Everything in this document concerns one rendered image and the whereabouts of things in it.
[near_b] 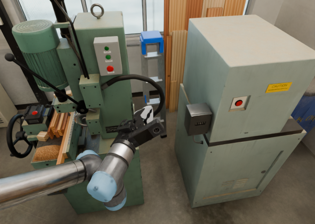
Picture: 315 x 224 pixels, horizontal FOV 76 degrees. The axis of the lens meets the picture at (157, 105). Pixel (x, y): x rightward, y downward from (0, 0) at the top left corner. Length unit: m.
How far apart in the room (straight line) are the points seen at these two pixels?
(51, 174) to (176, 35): 1.82
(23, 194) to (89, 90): 0.53
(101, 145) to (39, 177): 0.74
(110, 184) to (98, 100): 0.54
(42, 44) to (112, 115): 0.50
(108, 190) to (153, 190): 1.47
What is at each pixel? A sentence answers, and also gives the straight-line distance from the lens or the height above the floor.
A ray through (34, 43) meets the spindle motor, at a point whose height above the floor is 1.46.
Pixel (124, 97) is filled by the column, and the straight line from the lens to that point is 1.12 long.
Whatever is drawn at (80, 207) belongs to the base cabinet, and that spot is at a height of 0.13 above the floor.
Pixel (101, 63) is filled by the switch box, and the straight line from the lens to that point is 0.93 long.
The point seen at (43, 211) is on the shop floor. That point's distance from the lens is 2.19.
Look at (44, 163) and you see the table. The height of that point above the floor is 0.88.
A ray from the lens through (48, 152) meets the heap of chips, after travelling 1.25.
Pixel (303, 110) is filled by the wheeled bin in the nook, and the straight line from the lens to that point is 2.06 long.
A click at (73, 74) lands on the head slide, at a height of 1.28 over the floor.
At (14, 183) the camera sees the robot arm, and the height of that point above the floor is 1.36.
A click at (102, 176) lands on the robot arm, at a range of 0.58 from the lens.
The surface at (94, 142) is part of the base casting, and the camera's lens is 1.37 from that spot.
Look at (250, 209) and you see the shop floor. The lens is 2.12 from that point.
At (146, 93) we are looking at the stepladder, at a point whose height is 0.61.
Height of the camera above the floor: 1.84
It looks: 42 degrees down
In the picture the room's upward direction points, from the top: straight up
